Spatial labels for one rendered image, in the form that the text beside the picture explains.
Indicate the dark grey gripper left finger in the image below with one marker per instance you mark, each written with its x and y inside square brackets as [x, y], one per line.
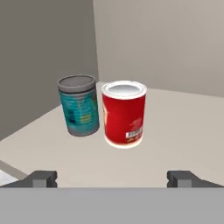
[40, 178]

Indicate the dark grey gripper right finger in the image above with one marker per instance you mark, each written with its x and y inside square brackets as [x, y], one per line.
[182, 178]

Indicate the teal labelled grey can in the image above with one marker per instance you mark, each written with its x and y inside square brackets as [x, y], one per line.
[79, 108]

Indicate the red labelled white can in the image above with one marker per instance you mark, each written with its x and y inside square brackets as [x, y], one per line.
[123, 116]

